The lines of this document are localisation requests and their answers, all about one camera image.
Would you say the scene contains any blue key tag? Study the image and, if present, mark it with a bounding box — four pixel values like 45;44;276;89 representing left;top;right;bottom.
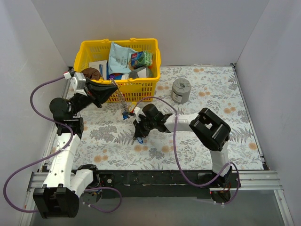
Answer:
122;112;129;120

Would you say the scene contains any metal key organiser ring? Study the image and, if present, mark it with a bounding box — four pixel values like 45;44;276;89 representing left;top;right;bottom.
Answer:
110;79;132;116

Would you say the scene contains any yellow key tag top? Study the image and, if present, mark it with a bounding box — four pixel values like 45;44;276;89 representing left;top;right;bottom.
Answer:
128;102;137;111

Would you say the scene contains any key with blue white tag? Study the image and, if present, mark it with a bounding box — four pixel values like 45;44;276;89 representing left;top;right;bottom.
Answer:
136;137;143;144

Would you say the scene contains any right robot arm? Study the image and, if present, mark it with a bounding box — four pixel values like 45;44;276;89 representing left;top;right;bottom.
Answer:
132;104;232;187

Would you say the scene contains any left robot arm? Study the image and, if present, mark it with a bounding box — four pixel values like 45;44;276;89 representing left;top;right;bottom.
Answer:
33;79;118;218

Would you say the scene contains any brown round pouch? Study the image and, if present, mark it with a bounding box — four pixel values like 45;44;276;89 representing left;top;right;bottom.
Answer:
81;67;102;81

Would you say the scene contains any white blue box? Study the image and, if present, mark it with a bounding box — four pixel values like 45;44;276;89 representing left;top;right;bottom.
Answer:
89;60;108;80

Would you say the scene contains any floral table mat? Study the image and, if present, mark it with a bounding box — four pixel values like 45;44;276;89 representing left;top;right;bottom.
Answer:
72;66;263;170

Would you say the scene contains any light blue chips bag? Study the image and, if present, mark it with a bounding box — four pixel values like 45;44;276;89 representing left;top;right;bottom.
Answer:
108;42;137;75

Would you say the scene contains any yellow plastic shopping basket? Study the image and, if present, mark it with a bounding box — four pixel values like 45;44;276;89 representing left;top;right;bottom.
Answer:
73;38;161;102

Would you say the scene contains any blue green sponge pack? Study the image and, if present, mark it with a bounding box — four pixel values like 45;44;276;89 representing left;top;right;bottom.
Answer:
130;51;153;69

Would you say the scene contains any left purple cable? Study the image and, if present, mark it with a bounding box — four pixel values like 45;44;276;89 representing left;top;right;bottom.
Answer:
2;75;123;214

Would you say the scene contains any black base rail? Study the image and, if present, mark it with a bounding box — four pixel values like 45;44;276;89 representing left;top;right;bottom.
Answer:
94;170;240;199

